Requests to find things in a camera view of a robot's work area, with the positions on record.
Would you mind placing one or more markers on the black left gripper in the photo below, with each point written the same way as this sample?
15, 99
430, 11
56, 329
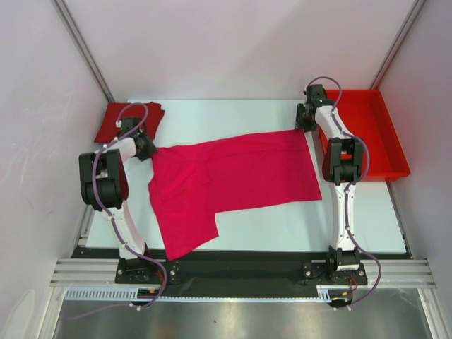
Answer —
151, 148

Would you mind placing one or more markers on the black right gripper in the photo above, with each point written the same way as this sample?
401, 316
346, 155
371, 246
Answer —
304, 119

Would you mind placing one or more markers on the pink t shirt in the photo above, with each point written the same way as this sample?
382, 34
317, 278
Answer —
191, 183

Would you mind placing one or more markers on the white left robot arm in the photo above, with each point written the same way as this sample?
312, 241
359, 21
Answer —
104, 187

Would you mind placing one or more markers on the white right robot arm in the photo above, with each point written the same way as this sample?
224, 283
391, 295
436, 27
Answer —
345, 163

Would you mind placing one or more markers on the folded dark red shirt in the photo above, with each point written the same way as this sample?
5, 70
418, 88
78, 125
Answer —
115, 124

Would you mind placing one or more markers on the red plastic bin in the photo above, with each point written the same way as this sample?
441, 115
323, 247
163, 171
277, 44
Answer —
365, 115

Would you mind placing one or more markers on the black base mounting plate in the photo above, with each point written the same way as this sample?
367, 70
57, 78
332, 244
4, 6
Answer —
229, 274

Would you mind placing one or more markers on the right corner frame post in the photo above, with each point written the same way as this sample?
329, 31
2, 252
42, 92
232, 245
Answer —
403, 33

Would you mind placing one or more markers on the corner frame post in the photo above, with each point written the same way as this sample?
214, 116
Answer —
403, 33
76, 35

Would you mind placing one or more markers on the left corner frame post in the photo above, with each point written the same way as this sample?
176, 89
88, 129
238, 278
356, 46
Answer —
76, 35

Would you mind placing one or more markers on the grey slotted cable duct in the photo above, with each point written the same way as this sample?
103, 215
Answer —
111, 294

